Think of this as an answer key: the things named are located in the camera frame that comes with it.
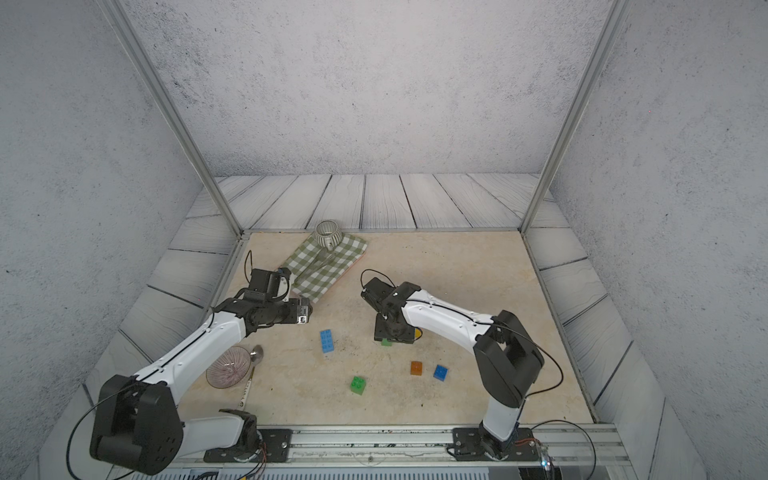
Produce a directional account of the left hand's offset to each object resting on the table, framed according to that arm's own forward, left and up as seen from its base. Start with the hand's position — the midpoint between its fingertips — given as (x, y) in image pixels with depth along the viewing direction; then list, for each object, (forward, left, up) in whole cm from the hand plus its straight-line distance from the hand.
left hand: (303, 308), depth 87 cm
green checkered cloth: (+21, +1, -10) cm, 23 cm away
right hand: (-8, -24, -3) cm, 26 cm away
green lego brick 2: (-19, -16, -8) cm, 26 cm away
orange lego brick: (-15, -32, -9) cm, 36 cm away
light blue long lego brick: (-5, -5, -9) cm, 12 cm away
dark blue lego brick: (-16, -39, -10) cm, 43 cm away
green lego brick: (-6, -24, -11) cm, 27 cm away
